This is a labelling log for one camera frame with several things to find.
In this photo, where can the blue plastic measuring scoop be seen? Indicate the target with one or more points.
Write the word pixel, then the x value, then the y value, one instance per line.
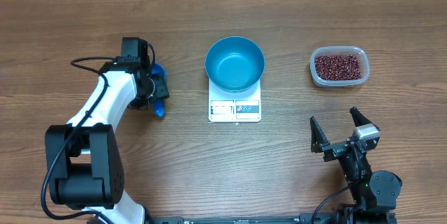
pixel 158 106

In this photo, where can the clear plastic food container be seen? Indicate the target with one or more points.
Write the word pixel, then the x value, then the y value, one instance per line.
pixel 340 50

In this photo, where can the red adzuki beans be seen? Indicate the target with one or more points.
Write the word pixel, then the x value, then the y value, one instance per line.
pixel 337 67

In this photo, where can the white digital kitchen scale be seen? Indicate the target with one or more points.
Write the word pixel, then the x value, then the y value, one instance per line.
pixel 240 107

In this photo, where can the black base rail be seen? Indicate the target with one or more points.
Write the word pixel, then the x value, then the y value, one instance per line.
pixel 305 218

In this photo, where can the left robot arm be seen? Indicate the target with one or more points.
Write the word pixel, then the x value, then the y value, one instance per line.
pixel 85 175

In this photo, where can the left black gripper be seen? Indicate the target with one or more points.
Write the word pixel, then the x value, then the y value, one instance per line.
pixel 162 91

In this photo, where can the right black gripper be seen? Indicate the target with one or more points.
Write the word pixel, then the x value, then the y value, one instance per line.
pixel 334 150

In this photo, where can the blue metal bowl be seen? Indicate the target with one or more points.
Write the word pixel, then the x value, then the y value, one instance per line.
pixel 234 64

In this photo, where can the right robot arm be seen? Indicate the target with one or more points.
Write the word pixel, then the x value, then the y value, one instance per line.
pixel 374 193

